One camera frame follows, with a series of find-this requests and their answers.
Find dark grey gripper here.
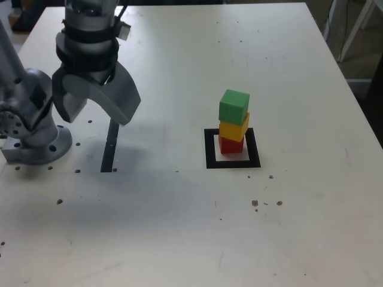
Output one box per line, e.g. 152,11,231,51
51,62,142,127

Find green cube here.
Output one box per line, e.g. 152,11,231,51
218,88,251,126

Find yellow cube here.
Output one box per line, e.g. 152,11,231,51
218,112,251,143

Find red cube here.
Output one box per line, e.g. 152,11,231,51
218,136,245,155

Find black tape square outline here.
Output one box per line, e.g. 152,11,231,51
203,127,262,170

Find black tape strip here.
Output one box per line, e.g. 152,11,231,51
100,118,120,173

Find small grey wrist camera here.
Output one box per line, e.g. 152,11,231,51
117,20,132,41

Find white metal frame legs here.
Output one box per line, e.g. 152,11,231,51
323,0,383,62

